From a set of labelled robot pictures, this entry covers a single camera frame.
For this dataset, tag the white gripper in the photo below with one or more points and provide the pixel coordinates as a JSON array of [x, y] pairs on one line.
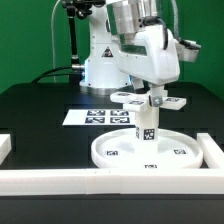
[[149, 61]]

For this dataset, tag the white cross-shaped table base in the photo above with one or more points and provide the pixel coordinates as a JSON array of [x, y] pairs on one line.
[[142, 102]]

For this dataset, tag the white round table top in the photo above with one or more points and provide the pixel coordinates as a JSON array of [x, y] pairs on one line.
[[122, 149]]

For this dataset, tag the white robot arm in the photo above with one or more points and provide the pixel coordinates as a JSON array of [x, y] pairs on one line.
[[122, 18]]

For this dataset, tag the white marker sheet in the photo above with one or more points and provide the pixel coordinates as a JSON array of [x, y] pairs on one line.
[[89, 117]]

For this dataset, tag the white obstacle fence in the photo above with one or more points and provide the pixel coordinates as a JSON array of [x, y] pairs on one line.
[[208, 180]]

